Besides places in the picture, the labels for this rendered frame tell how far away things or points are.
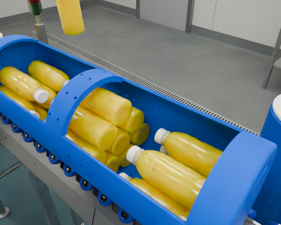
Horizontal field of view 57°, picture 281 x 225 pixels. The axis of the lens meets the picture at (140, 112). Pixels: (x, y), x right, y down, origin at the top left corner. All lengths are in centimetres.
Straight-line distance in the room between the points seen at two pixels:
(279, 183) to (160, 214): 65
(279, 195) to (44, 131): 84
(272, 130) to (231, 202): 58
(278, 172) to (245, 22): 329
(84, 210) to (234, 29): 374
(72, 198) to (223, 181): 53
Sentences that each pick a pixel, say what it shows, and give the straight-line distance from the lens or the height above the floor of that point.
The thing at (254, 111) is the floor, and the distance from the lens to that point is 284.
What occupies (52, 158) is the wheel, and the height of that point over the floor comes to 97.
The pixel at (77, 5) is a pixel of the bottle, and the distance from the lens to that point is 90.
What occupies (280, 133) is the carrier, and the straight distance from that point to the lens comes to 96.
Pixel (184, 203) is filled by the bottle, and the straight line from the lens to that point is 53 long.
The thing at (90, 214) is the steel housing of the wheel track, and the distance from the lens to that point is 81.
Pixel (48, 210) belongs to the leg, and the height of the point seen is 37.
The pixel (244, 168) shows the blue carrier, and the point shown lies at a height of 123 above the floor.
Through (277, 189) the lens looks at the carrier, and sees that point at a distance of 109.
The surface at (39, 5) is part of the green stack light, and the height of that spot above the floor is 120.
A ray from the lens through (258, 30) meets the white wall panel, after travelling 410.
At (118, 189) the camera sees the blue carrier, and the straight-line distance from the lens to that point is 54.
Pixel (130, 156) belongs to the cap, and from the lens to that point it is 58.
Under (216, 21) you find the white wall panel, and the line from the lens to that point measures 435.
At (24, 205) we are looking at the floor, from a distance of 202.
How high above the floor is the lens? 155
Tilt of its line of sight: 37 degrees down
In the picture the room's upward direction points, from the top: straight up
